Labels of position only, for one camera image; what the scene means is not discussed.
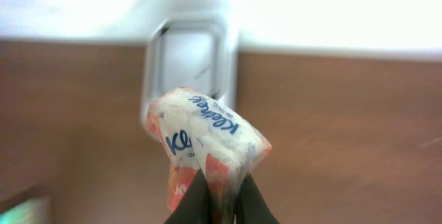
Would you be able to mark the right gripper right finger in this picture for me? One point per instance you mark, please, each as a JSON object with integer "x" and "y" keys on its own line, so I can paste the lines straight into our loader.
{"x": 251, "y": 207}

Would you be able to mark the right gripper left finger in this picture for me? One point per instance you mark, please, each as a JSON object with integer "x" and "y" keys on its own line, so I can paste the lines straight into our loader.
{"x": 195, "y": 206}

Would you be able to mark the orange pocket tissue pack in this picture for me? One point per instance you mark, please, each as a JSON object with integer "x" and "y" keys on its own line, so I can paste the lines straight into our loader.
{"x": 200, "y": 134}

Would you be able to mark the green pocket tissue pack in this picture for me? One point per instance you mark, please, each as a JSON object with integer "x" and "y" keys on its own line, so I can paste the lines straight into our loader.
{"x": 33, "y": 211}

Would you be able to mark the white barcode scanner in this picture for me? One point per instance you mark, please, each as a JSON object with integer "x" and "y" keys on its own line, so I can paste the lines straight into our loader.
{"x": 198, "y": 50}

